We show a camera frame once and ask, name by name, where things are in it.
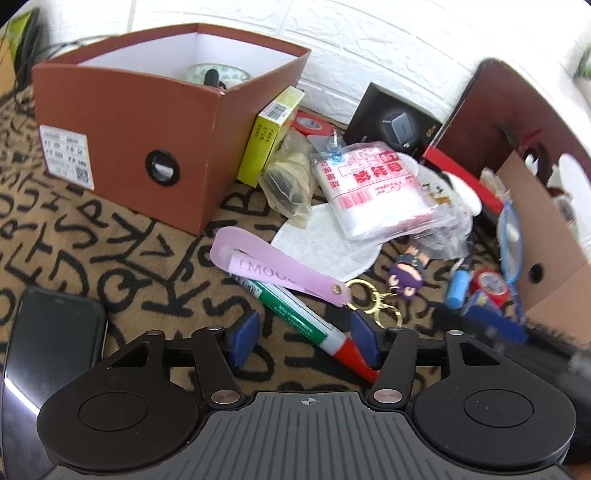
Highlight thin black pen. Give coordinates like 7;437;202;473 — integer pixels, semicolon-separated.
204;68;221;88

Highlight red tape roll rear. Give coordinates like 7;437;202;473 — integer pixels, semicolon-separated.
293;110;334;136

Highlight red cap white marker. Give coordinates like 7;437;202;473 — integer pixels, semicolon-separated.
232;275;379;384

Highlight white round pad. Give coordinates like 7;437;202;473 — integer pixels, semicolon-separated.
270;204;382;282

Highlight black smartphone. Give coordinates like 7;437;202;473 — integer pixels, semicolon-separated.
1;287;107;479

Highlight letter pattern tan rug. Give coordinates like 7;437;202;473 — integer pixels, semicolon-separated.
0;85;532;480

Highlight blue rim small net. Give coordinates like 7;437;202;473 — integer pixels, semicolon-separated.
496;200;528;324

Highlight red white plastic packet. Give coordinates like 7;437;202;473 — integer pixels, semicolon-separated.
310;140;456;242

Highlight red tape roll front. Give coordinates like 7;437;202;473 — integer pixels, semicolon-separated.
469;268;511;307

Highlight clear packing tape roll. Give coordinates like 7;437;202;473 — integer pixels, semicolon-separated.
186;63;252;89

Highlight tan cardboard box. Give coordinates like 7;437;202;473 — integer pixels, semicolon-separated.
497;152;591;344

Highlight yellow green medicine box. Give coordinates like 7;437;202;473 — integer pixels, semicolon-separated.
236;86;304;188

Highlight purple cartoon figure keychain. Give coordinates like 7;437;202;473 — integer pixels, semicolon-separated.
387;245;430;300

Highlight blue cap black marker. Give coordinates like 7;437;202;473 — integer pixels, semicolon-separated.
445;257;472;310

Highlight dark brown shoe box lid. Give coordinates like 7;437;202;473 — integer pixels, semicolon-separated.
434;58;591;218

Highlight playing card box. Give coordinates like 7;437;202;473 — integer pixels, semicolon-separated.
464;290;500;315

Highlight brown shoe box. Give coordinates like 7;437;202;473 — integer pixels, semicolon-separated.
32;23;310;234

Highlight red tape roll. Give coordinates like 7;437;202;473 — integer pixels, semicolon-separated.
293;110;334;136
469;268;511;307

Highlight clear bag brown items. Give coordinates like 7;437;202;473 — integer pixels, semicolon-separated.
257;128;317;229

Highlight pink wrist strap keychain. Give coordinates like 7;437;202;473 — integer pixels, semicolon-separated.
209;226;359;311

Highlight black charger box upright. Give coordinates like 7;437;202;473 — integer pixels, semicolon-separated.
344;82;442;159

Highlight white printed cloth pouch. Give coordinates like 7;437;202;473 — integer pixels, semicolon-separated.
405;158;482;260

